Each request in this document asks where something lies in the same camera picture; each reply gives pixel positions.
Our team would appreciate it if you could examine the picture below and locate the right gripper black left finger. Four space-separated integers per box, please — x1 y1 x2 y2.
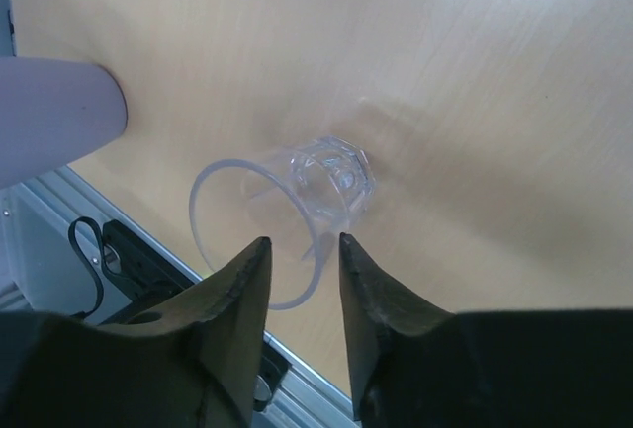
1 237 272 427

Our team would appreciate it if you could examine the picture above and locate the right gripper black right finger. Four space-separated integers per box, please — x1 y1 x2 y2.
339 233 632 427

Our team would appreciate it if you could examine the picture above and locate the clear glass cup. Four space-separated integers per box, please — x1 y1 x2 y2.
189 135 376 310

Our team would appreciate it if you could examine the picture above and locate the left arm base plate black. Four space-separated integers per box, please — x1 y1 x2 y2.
67 216 194 323

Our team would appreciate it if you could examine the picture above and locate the aluminium front rail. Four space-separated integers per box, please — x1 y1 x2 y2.
1 167 355 427

